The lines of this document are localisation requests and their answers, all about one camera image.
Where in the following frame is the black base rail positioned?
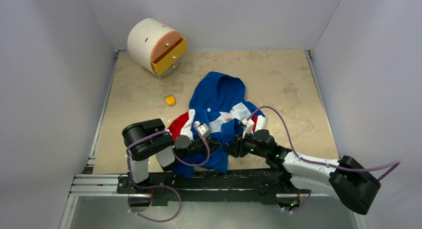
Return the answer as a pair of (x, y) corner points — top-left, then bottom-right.
(116, 168), (309, 207)

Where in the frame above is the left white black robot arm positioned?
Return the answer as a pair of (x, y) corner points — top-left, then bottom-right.
(122, 118), (222, 194)

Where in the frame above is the blue white red jacket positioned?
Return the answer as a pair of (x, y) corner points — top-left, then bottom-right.
(168, 72), (267, 178)

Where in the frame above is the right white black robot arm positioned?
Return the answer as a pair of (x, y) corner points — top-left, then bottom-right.
(225, 129), (381, 215)

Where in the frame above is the round white drawer cabinet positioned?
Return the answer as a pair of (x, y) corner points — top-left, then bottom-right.
(127, 18), (188, 78)

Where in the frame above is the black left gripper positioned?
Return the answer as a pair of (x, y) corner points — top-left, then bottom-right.
(178, 135), (223, 160)

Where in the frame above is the small yellow grey block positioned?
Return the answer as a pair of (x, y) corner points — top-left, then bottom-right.
(165, 95), (176, 106)

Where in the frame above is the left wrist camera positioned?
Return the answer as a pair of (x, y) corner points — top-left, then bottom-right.
(194, 121), (211, 138)

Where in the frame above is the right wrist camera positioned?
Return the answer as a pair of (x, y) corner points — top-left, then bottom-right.
(239, 117), (255, 138)

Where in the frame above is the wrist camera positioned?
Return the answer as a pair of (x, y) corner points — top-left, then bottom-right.
(194, 121), (211, 138)
(239, 117), (255, 138)

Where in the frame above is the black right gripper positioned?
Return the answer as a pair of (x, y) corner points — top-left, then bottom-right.
(224, 129), (268, 159)

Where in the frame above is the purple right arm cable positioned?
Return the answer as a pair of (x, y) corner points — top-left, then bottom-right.
(245, 106), (401, 215)

